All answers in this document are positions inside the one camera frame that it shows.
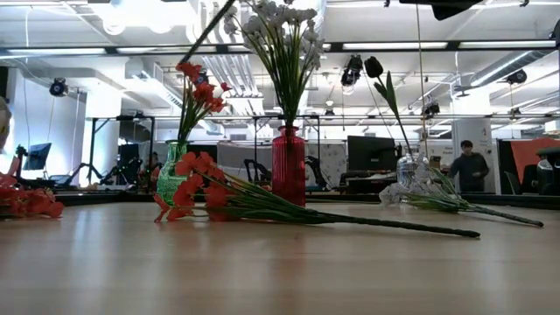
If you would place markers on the green stem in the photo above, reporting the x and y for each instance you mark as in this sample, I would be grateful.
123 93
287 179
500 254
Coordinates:
206 35

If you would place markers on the black office chair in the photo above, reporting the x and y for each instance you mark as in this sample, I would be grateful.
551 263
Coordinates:
550 175

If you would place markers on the small tilted monitor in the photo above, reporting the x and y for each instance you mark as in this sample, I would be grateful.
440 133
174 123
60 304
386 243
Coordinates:
38 155

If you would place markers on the person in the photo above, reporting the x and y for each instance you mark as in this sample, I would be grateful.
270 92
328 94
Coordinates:
470 168
153 172

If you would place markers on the clear glass vase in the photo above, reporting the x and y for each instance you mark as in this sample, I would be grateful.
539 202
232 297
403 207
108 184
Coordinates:
407 168

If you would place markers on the green glass vase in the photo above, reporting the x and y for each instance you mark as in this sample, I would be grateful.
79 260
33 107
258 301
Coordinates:
168 175

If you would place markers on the red glass vase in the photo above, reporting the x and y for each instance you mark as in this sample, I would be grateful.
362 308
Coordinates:
289 175

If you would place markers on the black aluminium table frame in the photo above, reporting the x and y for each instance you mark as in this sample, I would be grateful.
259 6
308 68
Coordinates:
109 199

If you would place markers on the white pillar cabinet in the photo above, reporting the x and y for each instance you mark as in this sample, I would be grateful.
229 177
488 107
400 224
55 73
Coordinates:
474 129

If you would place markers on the silver ventilation duct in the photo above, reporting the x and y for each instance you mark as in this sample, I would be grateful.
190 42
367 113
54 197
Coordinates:
503 71

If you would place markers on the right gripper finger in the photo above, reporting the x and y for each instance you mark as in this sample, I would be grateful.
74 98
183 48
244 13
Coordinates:
439 8

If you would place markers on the black gantry frame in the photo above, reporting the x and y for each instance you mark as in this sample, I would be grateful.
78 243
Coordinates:
122 117

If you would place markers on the black tulip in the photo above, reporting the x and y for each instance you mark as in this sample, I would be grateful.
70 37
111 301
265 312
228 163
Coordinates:
374 66

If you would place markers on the orange partition panel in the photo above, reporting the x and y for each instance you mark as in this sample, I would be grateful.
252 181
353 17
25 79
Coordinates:
527 157

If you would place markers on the large black computer monitor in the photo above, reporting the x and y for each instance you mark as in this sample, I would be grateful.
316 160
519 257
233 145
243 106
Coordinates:
372 153

